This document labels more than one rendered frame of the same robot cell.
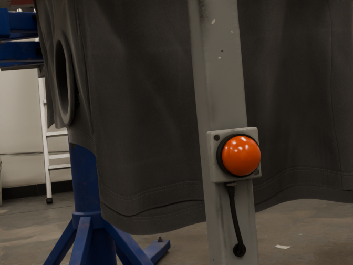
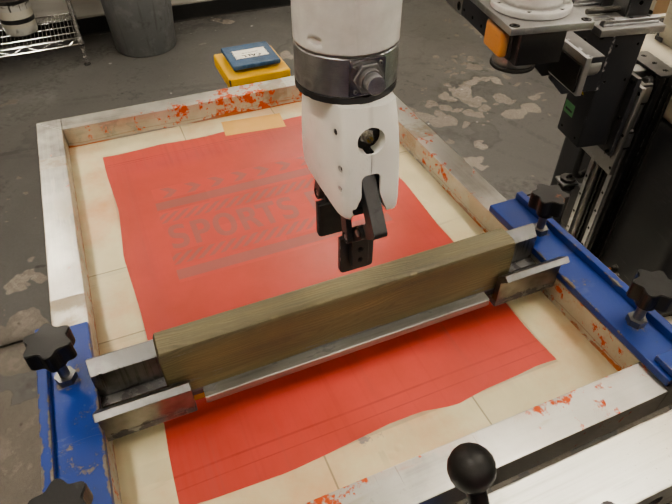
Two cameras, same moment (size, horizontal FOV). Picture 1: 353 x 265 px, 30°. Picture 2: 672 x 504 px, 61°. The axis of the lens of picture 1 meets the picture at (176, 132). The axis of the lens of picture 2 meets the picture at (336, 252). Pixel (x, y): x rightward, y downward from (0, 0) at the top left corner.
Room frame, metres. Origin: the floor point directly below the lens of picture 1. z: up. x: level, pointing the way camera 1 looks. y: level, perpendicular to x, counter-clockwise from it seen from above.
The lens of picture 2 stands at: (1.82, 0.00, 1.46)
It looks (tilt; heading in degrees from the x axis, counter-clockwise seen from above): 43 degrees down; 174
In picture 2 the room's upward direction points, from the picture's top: straight up
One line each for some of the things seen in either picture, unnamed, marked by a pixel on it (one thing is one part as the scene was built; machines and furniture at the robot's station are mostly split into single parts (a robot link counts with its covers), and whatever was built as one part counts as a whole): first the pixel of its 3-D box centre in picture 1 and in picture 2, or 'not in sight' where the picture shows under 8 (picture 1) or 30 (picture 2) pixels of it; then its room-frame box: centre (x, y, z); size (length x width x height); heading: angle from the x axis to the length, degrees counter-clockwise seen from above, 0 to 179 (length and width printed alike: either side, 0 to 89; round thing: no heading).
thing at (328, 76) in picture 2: not in sight; (349, 59); (1.43, 0.06, 1.29); 0.09 x 0.07 x 0.03; 16
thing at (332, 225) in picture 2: not in sight; (328, 197); (1.39, 0.04, 1.14); 0.03 x 0.03 x 0.07; 16
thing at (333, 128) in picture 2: not in sight; (345, 130); (1.42, 0.06, 1.23); 0.10 x 0.07 x 0.11; 16
